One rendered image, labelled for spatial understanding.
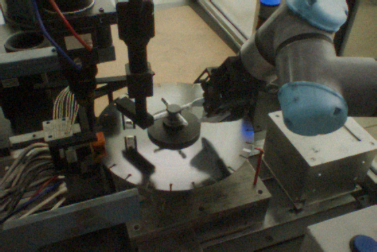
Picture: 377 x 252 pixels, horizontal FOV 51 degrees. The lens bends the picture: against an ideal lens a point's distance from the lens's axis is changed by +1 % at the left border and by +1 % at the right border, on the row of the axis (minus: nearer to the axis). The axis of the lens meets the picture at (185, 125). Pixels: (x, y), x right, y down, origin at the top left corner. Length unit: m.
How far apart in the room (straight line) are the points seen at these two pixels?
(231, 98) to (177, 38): 0.90
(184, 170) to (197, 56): 0.75
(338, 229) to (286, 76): 0.36
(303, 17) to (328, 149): 0.44
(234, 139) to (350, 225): 0.26
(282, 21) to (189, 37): 1.02
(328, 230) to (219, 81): 0.33
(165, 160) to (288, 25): 0.35
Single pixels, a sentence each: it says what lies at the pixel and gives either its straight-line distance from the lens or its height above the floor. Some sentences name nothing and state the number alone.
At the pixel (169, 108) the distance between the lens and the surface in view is 0.78.
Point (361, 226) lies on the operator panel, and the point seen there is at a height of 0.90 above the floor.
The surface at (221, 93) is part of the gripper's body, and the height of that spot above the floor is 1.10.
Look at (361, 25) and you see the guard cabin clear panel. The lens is 1.00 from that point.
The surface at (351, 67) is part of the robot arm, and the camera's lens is 0.51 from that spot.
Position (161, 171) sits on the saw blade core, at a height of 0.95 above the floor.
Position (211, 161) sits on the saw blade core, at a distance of 0.75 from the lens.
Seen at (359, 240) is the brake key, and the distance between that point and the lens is 0.76.
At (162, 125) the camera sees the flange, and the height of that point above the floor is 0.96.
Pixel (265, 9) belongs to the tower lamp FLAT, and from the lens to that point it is 0.92.
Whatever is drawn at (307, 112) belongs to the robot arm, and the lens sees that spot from 0.47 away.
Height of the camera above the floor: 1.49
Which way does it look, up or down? 41 degrees down
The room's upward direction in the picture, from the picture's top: 1 degrees clockwise
